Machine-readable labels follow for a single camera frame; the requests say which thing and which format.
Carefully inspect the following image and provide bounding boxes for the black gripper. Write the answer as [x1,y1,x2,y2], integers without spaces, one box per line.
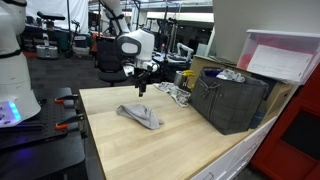
[134,69,152,98]

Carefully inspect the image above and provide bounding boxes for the grey microfibre towel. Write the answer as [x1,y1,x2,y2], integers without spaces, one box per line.
[116,103,165,130]

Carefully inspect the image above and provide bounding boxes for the white patterned rag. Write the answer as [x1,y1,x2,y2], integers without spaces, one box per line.
[156,81,192,108]

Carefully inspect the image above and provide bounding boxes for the grey metal cup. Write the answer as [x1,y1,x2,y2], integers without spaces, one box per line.
[173,70,187,88]

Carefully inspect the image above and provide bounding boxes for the black office chair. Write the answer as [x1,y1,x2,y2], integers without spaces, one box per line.
[94,35,129,88]

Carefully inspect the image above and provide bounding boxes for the yellow artificial flowers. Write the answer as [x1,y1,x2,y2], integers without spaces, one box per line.
[181,69,197,91]

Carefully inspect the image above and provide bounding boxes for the kick scooter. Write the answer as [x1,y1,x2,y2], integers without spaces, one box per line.
[64,19,92,58]

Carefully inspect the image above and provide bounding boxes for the white plastic bag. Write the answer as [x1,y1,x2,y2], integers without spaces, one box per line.
[215,68,247,84]

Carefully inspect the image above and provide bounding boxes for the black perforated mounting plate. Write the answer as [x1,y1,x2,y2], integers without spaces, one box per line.
[0,96,83,151]

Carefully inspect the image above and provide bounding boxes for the grey round machine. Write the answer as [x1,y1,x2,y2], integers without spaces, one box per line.
[35,44,59,60]

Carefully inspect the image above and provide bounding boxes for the white curtain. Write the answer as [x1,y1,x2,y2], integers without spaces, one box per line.
[31,0,89,34]

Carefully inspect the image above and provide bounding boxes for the black robot cart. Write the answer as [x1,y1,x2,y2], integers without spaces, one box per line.
[0,87,89,180]

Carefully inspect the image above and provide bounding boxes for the dark blue container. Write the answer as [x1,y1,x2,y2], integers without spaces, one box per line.
[248,105,268,130]

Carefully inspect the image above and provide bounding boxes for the black saddle stand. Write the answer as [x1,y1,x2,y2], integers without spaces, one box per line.
[36,10,66,48]

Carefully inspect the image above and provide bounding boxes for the white drawer cabinet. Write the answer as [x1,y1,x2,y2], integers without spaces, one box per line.
[189,114,279,180]

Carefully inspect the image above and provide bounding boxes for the clear bin with pink contents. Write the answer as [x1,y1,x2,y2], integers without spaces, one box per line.
[236,28,320,85]

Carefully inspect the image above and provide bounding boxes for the brown cardboard box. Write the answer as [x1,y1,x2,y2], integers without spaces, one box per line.
[188,54,298,118]

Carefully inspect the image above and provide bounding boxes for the red cabinet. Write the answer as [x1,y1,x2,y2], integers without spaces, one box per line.
[249,64,320,180]

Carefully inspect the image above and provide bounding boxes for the black clamp orange handle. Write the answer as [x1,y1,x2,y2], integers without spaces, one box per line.
[54,94,80,104]
[54,113,86,131]

